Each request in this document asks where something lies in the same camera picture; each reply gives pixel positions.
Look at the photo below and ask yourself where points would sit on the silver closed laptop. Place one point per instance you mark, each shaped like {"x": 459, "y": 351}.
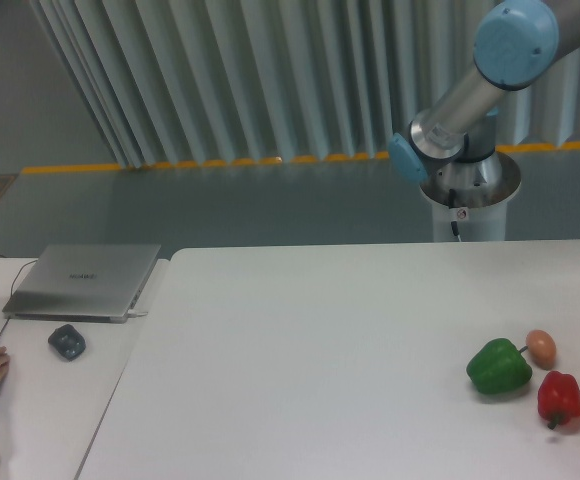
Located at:
{"x": 84, "y": 282}

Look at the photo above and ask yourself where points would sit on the white pleated curtain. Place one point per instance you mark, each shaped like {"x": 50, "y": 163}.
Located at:
{"x": 205, "y": 81}

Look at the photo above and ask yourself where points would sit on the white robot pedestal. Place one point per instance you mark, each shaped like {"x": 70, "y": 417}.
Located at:
{"x": 469, "y": 201}

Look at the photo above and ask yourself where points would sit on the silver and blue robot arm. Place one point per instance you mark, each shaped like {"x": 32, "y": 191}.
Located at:
{"x": 514, "y": 45}

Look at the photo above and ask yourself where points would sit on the red bell pepper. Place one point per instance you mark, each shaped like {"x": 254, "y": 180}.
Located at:
{"x": 558, "y": 399}

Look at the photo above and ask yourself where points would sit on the green bell pepper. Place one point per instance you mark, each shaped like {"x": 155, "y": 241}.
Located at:
{"x": 498, "y": 368}

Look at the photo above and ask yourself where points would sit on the brown egg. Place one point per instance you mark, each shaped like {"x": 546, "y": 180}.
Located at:
{"x": 542, "y": 347}

